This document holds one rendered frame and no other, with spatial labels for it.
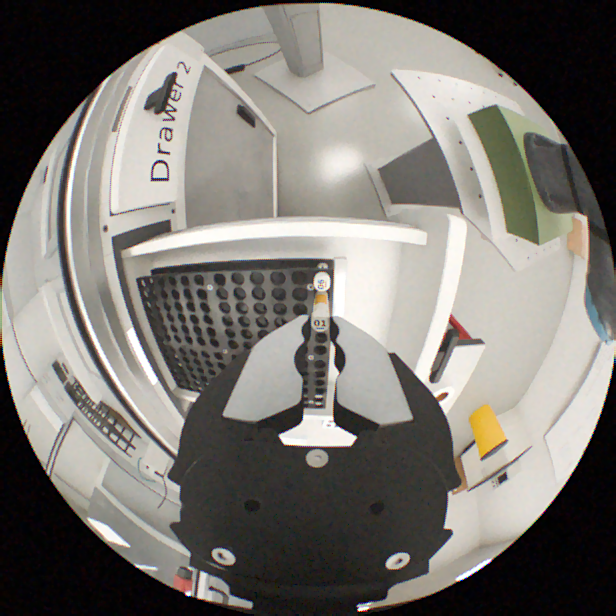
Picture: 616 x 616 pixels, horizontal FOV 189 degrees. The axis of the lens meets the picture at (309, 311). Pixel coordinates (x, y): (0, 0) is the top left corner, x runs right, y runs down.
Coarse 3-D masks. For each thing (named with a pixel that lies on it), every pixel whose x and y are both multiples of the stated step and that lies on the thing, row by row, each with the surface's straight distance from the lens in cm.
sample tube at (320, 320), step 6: (318, 294) 17; (324, 294) 17; (318, 300) 16; (324, 300) 16; (318, 306) 15; (324, 306) 15; (318, 312) 14; (324, 312) 14; (312, 318) 14; (318, 318) 14; (324, 318) 14; (312, 324) 14; (318, 324) 14; (324, 324) 14; (318, 330) 14; (324, 330) 14
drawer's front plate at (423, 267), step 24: (408, 216) 24; (432, 216) 19; (456, 216) 17; (432, 240) 18; (456, 240) 17; (408, 264) 23; (432, 264) 18; (456, 264) 17; (408, 288) 23; (432, 288) 18; (456, 288) 18; (408, 312) 23; (432, 312) 18; (408, 336) 22; (432, 336) 19; (408, 360) 22; (432, 360) 21
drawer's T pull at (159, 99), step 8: (176, 72) 31; (168, 80) 29; (160, 88) 29; (168, 88) 28; (152, 96) 30; (160, 96) 28; (168, 96) 28; (152, 104) 29; (160, 104) 26; (160, 112) 26
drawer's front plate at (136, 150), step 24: (168, 48) 39; (144, 72) 35; (168, 72) 36; (192, 72) 41; (144, 96) 31; (144, 120) 29; (120, 144) 27; (144, 144) 28; (168, 144) 31; (120, 168) 25; (144, 168) 27; (120, 192) 24; (144, 192) 27; (168, 192) 30
